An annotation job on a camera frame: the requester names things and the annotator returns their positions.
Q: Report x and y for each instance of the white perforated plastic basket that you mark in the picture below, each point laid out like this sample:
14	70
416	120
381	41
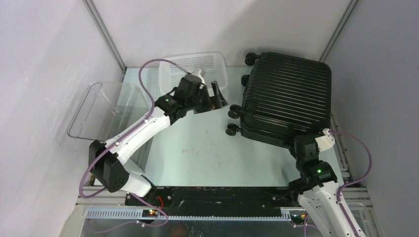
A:
211	64

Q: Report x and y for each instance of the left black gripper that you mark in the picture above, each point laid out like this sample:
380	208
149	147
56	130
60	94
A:
213	102

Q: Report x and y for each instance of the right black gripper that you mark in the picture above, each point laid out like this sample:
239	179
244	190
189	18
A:
316	149

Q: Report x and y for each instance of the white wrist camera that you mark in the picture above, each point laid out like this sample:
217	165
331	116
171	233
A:
200	74
326	141

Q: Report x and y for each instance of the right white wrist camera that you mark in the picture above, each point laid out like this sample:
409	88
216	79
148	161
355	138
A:
326	141

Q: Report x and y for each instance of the black ribbed hard-shell suitcase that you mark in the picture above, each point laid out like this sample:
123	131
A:
284	96

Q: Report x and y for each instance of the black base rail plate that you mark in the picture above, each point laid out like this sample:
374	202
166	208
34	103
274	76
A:
222	201

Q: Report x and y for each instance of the clear acrylic bin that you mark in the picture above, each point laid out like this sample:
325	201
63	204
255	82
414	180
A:
106	109

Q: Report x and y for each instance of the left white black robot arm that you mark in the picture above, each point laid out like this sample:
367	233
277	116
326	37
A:
107	159

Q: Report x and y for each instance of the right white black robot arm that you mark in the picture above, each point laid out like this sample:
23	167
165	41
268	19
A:
318	191

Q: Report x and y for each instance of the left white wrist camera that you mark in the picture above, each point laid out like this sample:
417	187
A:
200	74

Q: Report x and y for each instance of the aluminium frame rail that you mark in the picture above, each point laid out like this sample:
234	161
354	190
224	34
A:
121	205

